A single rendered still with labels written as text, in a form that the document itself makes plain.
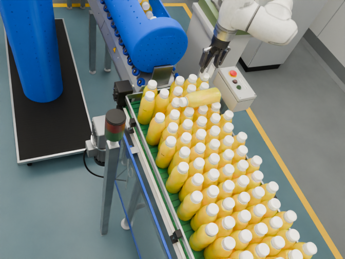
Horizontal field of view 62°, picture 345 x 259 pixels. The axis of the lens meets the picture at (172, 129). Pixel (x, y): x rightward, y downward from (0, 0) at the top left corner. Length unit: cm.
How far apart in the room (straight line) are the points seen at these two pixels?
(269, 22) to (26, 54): 147
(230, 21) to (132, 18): 48
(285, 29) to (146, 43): 58
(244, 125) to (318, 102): 105
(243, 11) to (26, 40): 131
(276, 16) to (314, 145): 209
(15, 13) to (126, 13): 68
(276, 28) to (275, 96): 216
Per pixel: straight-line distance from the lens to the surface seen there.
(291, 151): 287
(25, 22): 189
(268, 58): 334
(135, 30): 135
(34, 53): 203
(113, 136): 93
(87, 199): 211
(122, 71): 159
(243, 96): 134
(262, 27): 113
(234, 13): 113
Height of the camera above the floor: 197
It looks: 53 degrees down
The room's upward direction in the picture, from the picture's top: 21 degrees clockwise
